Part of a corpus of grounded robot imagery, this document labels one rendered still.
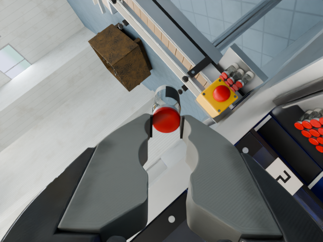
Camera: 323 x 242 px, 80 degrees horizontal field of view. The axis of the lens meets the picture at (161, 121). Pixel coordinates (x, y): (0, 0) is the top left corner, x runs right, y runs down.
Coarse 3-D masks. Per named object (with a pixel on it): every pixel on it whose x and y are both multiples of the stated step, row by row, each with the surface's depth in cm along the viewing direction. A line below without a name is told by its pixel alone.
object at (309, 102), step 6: (306, 96) 40; (312, 96) 37; (318, 96) 36; (288, 102) 45; (294, 102) 42; (300, 102) 40; (306, 102) 43; (312, 102) 42; (318, 102) 41; (306, 108) 45; (312, 108) 43
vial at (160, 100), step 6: (156, 90) 17; (162, 90) 16; (156, 96) 16; (162, 96) 15; (156, 102) 14; (162, 102) 14; (168, 102) 14; (174, 102) 14; (156, 108) 14; (174, 108) 14
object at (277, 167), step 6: (276, 162) 47; (282, 162) 47; (270, 168) 47; (276, 168) 47; (282, 168) 47; (276, 174) 47; (282, 174) 47; (288, 180) 47; (294, 180) 47; (288, 186) 46; (294, 186) 46; (300, 186) 47; (294, 192) 46
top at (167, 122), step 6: (162, 108) 13; (168, 108) 13; (156, 114) 13; (162, 114) 13; (168, 114) 13; (174, 114) 13; (156, 120) 14; (162, 120) 14; (168, 120) 14; (174, 120) 14; (156, 126) 14; (162, 126) 14; (168, 126) 14; (174, 126) 14; (162, 132) 14; (168, 132) 14
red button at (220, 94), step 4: (216, 88) 46; (220, 88) 46; (224, 88) 46; (228, 88) 46; (216, 92) 46; (220, 92) 46; (224, 92) 46; (228, 92) 46; (216, 96) 46; (220, 96) 46; (224, 96) 46; (228, 96) 46; (216, 100) 48; (220, 100) 46; (224, 100) 46
